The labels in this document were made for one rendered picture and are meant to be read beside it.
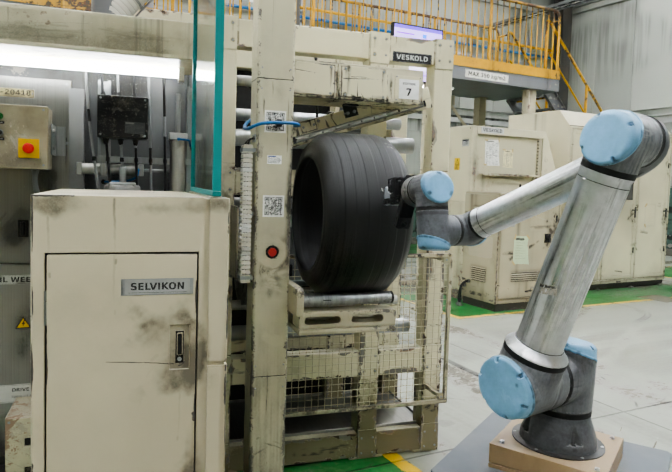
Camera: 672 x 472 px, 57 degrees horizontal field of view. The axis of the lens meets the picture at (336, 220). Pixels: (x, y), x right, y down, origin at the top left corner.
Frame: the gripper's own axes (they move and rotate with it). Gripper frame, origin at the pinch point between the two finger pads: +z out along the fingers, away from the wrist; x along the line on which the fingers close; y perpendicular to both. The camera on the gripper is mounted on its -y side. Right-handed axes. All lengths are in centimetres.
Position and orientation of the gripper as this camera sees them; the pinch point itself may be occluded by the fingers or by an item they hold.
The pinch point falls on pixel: (387, 204)
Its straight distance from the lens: 203.1
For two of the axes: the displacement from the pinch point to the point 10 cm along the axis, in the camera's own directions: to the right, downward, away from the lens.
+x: -9.5, -0.1, -3.1
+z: -3.1, 0.6, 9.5
